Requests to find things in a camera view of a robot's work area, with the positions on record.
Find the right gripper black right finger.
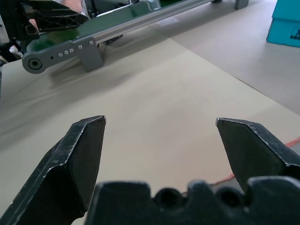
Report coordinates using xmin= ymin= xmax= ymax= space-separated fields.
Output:
xmin=215 ymin=117 xmax=300 ymax=194

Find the black lattice finger of the left gripper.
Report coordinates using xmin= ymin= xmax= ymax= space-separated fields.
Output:
xmin=37 ymin=8 xmax=89 ymax=33

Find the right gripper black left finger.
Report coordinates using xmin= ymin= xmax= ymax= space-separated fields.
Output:
xmin=0 ymin=115 xmax=107 ymax=225

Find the teal cardboard shoebox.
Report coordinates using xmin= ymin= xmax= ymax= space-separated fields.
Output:
xmin=266 ymin=0 xmax=300 ymax=49

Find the grey conveyor with green belt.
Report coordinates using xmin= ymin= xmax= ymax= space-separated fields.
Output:
xmin=22 ymin=0 xmax=250 ymax=75

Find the red cable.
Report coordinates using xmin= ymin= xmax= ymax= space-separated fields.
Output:
xmin=210 ymin=138 xmax=300 ymax=186

